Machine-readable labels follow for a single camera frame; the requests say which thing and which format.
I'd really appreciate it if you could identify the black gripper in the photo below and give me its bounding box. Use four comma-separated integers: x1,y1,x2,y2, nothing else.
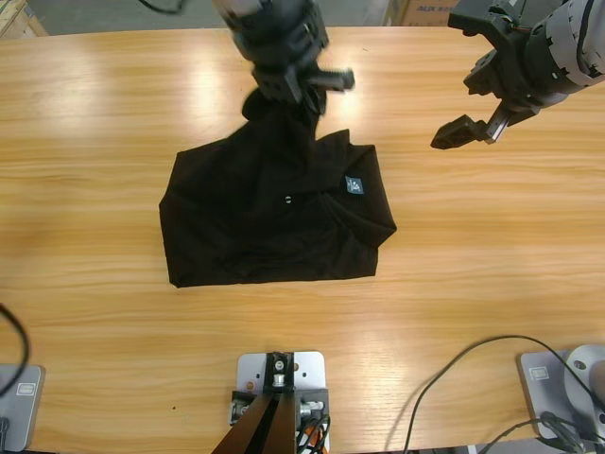
226,0,356,117
429,44,571,151

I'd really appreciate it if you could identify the black Unitree polo shirt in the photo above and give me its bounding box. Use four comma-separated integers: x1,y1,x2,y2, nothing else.
158,87,397,288

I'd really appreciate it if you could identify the grey arm base disc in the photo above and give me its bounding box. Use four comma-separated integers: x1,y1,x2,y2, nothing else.
564,343,605,412

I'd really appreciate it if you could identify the white box with AUX print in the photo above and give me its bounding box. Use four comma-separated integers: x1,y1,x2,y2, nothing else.
405,0,458,27

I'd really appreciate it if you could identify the white metal mounting plate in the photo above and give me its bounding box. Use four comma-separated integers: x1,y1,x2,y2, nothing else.
234,350,330,454

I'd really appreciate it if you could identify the wooden crate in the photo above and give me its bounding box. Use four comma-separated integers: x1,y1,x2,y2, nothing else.
0,0,49,39

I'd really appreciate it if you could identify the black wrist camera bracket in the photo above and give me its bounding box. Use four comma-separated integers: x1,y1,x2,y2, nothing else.
447,0,535,61

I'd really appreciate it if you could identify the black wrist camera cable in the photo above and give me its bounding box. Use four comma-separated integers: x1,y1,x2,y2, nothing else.
574,0,601,75
0,302,32,396

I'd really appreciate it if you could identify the long black arched cable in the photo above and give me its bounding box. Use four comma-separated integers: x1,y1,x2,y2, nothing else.
405,333,605,453

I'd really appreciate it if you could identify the black corner bracket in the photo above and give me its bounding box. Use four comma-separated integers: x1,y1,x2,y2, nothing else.
264,350,297,393
295,388,331,422
230,390,259,425

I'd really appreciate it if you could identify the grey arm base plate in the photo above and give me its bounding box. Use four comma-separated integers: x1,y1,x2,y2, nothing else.
0,362,47,453
515,348,605,441

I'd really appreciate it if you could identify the black cable bundle at base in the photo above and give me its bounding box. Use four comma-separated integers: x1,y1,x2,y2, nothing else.
479,410,599,454

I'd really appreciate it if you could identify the black cable bundle under post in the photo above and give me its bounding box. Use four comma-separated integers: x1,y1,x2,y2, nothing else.
293,411,333,454

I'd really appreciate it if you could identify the dark aluminium camera post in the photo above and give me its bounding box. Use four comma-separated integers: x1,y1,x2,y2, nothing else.
210,390,299,454

